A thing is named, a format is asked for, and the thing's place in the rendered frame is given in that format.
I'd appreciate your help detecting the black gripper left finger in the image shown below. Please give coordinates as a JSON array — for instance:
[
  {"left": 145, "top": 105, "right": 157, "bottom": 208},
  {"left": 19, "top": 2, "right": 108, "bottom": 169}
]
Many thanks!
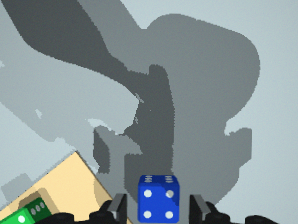
[{"left": 34, "top": 193, "right": 127, "bottom": 224}]

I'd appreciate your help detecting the green die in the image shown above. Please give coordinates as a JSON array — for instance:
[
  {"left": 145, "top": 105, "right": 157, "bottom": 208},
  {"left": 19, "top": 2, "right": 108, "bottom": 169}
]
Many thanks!
[{"left": 0, "top": 197, "right": 52, "bottom": 224}]

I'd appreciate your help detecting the beige square mat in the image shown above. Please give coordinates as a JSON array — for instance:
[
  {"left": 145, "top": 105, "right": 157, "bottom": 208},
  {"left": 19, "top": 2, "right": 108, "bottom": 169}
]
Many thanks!
[{"left": 0, "top": 151, "right": 113, "bottom": 221}]

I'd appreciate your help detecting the blue die with white pips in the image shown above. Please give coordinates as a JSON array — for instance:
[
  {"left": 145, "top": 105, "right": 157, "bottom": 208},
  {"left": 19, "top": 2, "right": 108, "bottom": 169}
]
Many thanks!
[{"left": 138, "top": 175, "right": 180, "bottom": 223}]

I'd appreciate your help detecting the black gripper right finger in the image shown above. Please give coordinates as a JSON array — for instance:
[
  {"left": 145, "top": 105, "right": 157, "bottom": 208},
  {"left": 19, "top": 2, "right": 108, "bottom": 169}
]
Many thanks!
[{"left": 189, "top": 195, "right": 278, "bottom": 224}]

